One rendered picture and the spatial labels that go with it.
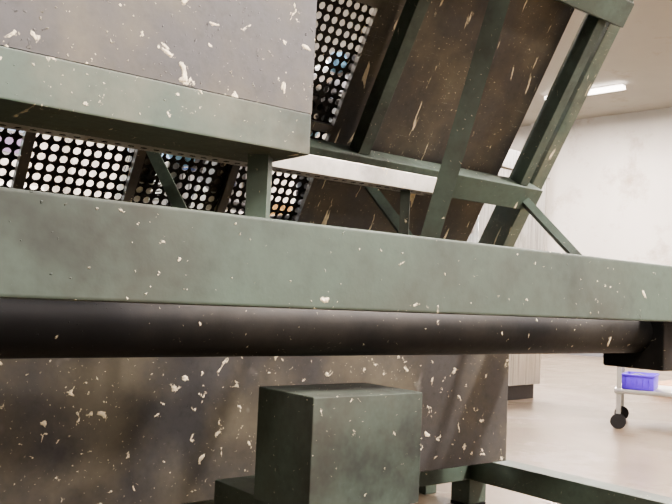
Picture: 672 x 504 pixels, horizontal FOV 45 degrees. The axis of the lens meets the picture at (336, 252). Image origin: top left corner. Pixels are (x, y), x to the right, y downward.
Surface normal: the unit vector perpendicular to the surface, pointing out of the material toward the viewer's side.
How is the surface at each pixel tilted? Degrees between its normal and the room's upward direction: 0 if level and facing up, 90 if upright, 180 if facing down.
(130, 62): 90
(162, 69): 90
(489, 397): 90
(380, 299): 90
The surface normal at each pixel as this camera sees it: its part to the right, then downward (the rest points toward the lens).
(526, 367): 0.70, -0.01
